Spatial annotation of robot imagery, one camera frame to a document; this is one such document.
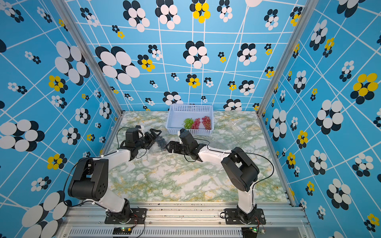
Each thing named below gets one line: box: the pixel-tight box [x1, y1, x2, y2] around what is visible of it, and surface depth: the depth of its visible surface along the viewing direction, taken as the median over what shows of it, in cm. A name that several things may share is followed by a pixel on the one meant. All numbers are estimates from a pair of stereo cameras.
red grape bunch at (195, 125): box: [191, 118, 201, 130], surface depth 110 cm
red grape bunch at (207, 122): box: [201, 115, 212, 130], surface depth 114 cm
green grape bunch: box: [183, 117, 194, 129], surface depth 114 cm
